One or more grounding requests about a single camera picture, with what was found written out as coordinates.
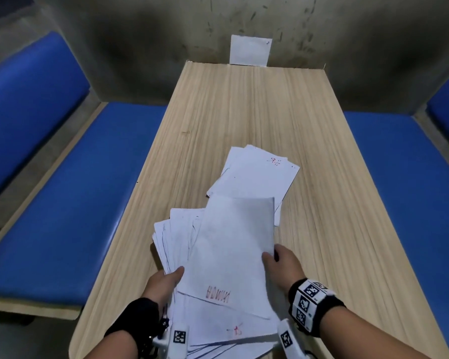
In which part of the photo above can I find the person's right hand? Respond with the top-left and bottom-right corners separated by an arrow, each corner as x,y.
262,244 -> 307,293

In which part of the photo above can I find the person's left hand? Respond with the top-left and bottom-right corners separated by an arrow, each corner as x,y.
141,266 -> 185,307

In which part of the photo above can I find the white paper sheet red stamp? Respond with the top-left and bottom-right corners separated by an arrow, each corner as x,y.
177,194 -> 276,320

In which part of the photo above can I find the stack of white papers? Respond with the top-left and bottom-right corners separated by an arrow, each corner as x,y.
152,207 -> 282,359

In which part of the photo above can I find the person's right forearm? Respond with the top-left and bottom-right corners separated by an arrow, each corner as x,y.
317,304 -> 447,359

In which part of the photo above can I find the person's left forearm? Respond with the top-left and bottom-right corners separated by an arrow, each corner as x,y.
82,328 -> 144,359

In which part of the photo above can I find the pile of white papers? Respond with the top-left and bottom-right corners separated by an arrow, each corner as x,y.
206,144 -> 301,227

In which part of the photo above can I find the blue bench seat cushion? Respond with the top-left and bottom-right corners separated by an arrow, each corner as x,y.
0,101 -> 168,308
343,111 -> 449,358

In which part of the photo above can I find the black left wrist strap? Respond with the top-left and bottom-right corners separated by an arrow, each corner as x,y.
104,297 -> 171,357

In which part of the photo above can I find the black marker-tagged right wrist strap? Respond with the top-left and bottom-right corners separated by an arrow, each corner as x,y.
287,278 -> 346,337

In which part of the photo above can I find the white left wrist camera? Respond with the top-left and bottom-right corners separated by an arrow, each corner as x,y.
153,321 -> 190,359

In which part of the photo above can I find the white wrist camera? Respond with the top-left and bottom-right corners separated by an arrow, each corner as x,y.
153,321 -> 190,359
277,318 -> 308,359

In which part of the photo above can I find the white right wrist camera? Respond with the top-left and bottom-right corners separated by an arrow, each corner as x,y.
277,318 -> 308,359

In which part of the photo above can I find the light wooden bench frame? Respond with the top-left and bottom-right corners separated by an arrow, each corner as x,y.
0,101 -> 110,321

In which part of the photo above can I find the white paper note on wall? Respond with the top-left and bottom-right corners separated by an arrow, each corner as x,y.
229,34 -> 272,68

